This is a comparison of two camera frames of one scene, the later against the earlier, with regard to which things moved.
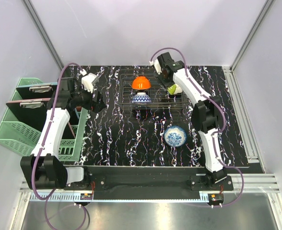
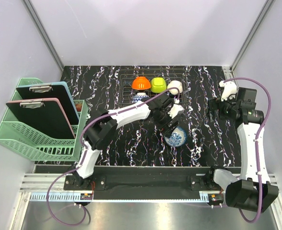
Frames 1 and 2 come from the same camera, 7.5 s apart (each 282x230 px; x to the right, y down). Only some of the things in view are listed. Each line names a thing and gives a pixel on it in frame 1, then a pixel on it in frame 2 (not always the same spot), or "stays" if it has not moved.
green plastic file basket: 11,132 stays
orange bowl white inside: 141,83 stays
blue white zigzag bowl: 141,97 stays
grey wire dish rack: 139,89 stays
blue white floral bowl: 175,136 stays
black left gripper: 97,106 → 170,129
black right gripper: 164,85 → 217,103
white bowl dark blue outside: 177,90 → 158,85
